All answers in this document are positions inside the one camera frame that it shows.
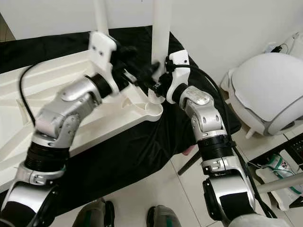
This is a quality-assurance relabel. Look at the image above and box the white plastic children table top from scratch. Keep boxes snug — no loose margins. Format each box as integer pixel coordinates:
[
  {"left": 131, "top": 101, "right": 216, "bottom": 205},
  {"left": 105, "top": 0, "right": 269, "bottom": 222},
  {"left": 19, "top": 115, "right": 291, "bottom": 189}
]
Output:
[{"left": 0, "top": 45, "right": 164, "bottom": 194}]

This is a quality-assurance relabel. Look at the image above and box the dark metal table leg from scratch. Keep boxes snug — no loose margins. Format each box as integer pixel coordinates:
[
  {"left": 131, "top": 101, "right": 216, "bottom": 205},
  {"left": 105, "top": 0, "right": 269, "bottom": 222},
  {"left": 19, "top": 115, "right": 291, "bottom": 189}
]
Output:
[{"left": 178, "top": 150, "right": 202, "bottom": 176}]

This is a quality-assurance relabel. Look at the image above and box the white domed appliance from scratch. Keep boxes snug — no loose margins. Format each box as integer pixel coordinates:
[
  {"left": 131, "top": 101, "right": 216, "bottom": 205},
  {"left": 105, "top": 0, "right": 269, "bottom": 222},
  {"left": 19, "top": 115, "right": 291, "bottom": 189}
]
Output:
[{"left": 220, "top": 52, "right": 303, "bottom": 139}]

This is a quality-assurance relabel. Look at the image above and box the grey green right robot leg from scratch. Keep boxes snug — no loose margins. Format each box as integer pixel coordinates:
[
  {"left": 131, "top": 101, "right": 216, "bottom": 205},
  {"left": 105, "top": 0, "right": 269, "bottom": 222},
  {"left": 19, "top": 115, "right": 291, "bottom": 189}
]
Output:
[{"left": 147, "top": 205, "right": 183, "bottom": 227}]

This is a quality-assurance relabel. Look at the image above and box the grey green robot leg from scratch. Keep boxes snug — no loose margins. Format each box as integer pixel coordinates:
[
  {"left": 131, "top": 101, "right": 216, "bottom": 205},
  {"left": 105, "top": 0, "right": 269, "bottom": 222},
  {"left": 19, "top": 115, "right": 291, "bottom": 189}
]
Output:
[
  {"left": 147, "top": 205, "right": 183, "bottom": 227},
  {"left": 71, "top": 198, "right": 115, "bottom": 227}
]

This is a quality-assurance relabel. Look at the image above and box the white small appliance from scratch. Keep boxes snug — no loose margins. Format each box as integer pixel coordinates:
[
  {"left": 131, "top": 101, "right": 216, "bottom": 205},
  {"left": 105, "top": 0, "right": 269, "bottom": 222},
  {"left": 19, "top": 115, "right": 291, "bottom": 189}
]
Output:
[{"left": 286, "top": 31, "right": 303, "bottom": 55}]

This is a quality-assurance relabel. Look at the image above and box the white green plastic package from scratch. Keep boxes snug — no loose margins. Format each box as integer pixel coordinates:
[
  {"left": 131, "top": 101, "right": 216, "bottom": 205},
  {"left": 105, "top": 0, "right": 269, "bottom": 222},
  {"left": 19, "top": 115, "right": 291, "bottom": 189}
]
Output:
[{"left": 256, "top": 154, "right": 303, "bottom": 211}]

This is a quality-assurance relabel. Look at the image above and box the grey green left robot leg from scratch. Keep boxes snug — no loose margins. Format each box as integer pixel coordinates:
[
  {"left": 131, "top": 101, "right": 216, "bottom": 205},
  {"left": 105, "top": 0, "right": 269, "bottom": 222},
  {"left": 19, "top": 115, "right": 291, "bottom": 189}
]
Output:
[{"left": 71, "top": 198, "right": 115, "bottom": 227}]

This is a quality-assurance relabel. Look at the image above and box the black low floor shelf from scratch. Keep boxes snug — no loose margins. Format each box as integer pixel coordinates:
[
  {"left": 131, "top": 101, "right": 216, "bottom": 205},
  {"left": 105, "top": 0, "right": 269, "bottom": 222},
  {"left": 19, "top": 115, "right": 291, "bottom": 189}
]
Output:
[{"left": 249, "top": 137, "right": 303, "bottom": 171}]

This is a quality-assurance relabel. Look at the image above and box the white floor fan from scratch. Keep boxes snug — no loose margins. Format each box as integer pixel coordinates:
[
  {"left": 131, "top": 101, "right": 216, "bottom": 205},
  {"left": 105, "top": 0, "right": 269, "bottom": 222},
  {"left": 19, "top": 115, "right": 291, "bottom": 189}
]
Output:
[{"left": 256, "top": 173, "right": 303, "bottom": 194}]

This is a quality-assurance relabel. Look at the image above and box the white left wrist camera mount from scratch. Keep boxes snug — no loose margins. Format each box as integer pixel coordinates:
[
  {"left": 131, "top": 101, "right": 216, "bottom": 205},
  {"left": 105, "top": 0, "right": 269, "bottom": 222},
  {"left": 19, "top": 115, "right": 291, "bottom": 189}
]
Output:
[{"left": 89, "top": 31, "right": 119, "bottom": 93}]

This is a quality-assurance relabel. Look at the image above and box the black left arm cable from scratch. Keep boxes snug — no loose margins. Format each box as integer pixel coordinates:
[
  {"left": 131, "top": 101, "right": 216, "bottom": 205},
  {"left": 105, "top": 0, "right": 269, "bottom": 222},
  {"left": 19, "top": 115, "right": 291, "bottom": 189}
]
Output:
[{"left": 19, "top": 57, "right": 57, "bottom": 126}]

